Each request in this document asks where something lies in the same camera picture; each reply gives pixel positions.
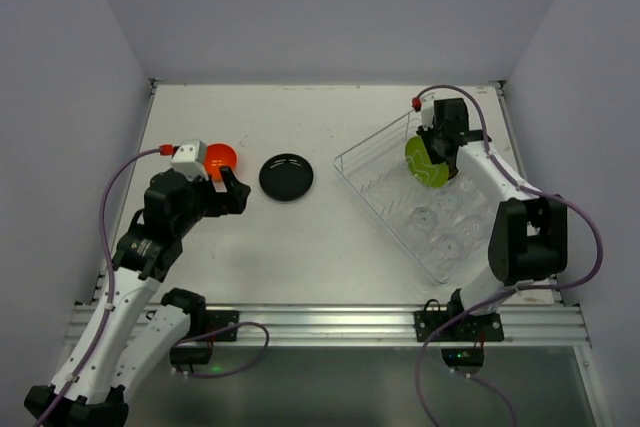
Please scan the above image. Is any orange bowl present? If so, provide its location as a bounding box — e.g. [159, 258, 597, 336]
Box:
[204, 143, 238, 182]

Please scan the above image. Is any white wire dish rack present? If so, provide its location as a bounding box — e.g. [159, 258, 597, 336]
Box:
[334, 113, 495, 284]

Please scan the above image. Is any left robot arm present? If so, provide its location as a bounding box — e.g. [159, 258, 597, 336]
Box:
[25, 167, 251, 426]

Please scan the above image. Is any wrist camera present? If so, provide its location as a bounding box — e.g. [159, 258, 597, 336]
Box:
[171, 140, 208, 181]
[411, 93, 435, 129]

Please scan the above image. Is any yellow patterned plate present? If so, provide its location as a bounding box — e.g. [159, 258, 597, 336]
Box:
[445, 151, 459, 180]

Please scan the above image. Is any clear glass cup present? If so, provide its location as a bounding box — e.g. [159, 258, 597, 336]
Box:
[457, 214, 491, 249]
[431, 234, 466, 276]
[436, 186, 464, 212]
[405, 206, 439, 242]

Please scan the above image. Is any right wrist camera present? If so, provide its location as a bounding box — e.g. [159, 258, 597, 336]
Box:
[411, 93, 435, 129]

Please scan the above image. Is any green plate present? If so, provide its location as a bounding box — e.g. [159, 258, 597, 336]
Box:
[404, 136, 449, 188]

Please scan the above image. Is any aluminium mounting rail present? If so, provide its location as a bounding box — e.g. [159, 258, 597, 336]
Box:
[207, 304, 590, 348]

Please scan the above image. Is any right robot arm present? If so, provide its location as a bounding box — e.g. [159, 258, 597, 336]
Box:
[413, 98, 568, 316]

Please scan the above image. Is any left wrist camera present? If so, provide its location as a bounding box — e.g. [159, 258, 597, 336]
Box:
[171, 140, 208, 181]

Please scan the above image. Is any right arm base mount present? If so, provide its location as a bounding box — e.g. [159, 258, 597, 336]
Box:
[413, 299, 505, 343]

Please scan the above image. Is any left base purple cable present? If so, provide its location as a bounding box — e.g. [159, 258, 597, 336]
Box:
[169, 321, 270, 379]

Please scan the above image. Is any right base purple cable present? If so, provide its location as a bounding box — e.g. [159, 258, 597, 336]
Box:
[449, 367, 516, 427]

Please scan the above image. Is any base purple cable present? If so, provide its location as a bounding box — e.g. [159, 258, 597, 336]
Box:
[449, 367, 516, 427]
[169, 321, 270, 379]

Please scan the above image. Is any black plate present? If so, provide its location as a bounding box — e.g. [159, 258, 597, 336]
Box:
[259, 153, 314, 202]

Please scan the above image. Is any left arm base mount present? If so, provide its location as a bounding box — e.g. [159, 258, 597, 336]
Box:
[184, 310, 240, 342]

